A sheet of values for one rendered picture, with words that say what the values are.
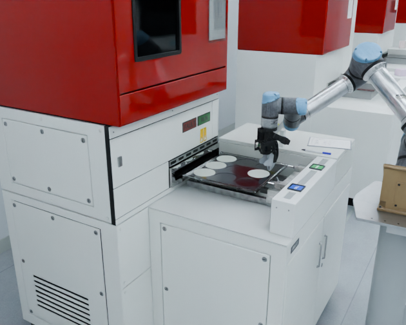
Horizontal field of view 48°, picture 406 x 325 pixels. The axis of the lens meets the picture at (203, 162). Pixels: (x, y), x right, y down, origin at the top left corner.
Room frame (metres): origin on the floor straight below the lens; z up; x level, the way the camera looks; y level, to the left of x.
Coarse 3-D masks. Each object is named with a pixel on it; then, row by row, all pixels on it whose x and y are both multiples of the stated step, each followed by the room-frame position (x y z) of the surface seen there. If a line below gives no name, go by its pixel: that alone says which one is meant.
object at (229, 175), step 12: (216, 156) 2.16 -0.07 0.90; (228, 168) 1.99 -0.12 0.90; (240, 168) 1.99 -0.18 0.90; (252, 168) 1.99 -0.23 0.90; (264, 168) 1.99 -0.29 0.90; (276, 168) 1.99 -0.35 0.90; (216, 180) 1.85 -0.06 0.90; (228, 180) 1.85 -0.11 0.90; (240, 180) 1.85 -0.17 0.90; (252, 180) 1.85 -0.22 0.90; (264, 180) 1.85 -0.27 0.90
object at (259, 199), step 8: (192, 184) 1.95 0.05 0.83; (200, 184) 1.93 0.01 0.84; (208, 184) 1.91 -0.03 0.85; (216, 192) 1.88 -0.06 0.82; (224, 192) 1.86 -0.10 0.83; (232, 192) 1.84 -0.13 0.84; (240, 192) 1.83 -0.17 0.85; (248, 200) 1.80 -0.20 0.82; (256, 200) 1.78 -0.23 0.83; (264, 200) 1.76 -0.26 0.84
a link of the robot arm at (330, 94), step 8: (344, 80) 2.09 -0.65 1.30; (352, 80) 2.08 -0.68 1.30; (360, 80) 2.07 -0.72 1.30; (328, 88) 2.08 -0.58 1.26; (336, 88) 2.07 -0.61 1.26; (344, 88) 2.07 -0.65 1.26; (352, 88) 2.08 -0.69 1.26; (320, 96) 2.05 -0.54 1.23; (328, 96) 2.05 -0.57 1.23; (336, 96) 2.06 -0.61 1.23; (312, 104) 2.03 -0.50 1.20; (320, 104) 2.03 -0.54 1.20; (328, 104) 2.06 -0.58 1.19; (312, 112) 2.02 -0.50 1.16; (304, 120) 2.01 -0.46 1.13; (288, 128) 2.02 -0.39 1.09; (296, 128) 2.03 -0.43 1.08
